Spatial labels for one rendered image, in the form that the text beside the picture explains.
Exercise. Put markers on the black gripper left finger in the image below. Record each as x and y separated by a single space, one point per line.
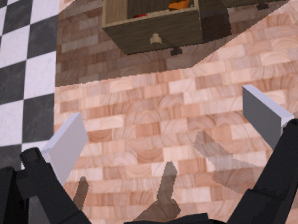
60 153

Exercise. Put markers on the brown wooden drawer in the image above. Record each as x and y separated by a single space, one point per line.
176 28
212 4

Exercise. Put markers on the orange nine-volt battery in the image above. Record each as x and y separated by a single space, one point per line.
178 4

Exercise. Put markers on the light wooden chest of drawers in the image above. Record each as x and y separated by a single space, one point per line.
202 8

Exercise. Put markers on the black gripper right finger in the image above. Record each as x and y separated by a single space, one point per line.
270 200

